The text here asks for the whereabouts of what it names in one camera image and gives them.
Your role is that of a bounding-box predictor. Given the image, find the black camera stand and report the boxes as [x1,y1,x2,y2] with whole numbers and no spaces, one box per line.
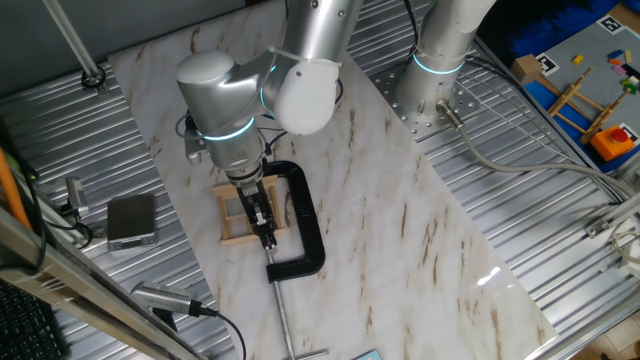
[152,307,179,332]

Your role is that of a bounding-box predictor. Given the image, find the small silver camera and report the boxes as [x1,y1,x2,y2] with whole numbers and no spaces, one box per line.
[64,176,90,217]

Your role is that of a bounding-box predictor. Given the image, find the blue foam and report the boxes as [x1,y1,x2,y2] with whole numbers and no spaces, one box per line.
[509,0,621,59]

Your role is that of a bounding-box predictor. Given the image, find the black keyboard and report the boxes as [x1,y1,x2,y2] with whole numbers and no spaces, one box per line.
[0,279,69,360]

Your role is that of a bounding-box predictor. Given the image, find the thick grey cable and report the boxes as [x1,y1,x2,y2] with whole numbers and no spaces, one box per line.
[435,98,636,201]

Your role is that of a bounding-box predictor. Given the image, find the aluminium pole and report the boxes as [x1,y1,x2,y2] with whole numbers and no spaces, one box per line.
[42,0,104,76]

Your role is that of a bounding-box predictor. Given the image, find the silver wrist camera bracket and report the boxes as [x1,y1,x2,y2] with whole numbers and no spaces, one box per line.
[183,117,209,164]

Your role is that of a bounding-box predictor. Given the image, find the black white fiducial tag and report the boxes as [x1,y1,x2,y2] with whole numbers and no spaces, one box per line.
[619,122,640,146]
[597,13,626,35]
[535,52,560,76]

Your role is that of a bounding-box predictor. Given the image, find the black cable bundle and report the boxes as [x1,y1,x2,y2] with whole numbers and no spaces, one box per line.
[403,0,422,57]

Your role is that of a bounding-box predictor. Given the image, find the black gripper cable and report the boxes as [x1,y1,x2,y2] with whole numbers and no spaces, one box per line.
[174,112,292,154]

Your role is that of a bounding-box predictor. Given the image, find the black camera mount cable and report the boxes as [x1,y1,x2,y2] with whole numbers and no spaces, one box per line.
[47,209,95,250]

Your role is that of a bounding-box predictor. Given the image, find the aluminium frame beam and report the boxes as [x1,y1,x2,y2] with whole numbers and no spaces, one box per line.
[0,207,201,360]

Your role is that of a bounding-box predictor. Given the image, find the wooden window frame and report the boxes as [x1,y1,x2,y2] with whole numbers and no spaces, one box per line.
[210,174,290,247]

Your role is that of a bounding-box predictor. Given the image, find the cardboard block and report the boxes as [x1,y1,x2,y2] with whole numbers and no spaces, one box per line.
[509,53,544,86]

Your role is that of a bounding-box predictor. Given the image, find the large silver camera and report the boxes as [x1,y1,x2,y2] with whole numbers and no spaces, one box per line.
[130,279,204,317]

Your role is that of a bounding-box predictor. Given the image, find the wooden easel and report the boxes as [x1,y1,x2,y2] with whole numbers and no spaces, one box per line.
[547,67,631,145]

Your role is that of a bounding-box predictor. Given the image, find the black C-clamp with screw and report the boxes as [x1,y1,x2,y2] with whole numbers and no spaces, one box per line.
[247,159,331,360]

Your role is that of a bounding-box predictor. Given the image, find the metal corner bracket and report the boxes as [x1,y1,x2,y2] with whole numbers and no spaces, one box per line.
[584,217,614,239]

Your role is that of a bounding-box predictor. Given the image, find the black ring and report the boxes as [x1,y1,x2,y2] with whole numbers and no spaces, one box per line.
[81,64,107,92]

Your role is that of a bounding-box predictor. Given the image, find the orange tube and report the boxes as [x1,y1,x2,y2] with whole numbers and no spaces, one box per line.
[0,147,32,231]

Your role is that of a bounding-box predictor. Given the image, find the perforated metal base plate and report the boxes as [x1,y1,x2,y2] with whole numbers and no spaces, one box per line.
[369,62,481,139]

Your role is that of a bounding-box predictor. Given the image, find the orange emergency stop box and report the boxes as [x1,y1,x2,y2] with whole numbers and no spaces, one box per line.
[589,124,636,162]

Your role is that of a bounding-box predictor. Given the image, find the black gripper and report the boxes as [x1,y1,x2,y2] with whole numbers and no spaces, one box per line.
[233,179,281,251]

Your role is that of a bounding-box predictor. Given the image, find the marble pattern board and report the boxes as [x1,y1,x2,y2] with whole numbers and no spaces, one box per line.
[107,0,559,360]

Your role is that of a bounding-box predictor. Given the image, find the grey brick baseplate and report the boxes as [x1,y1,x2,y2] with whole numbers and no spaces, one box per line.
[522,14,640,171]

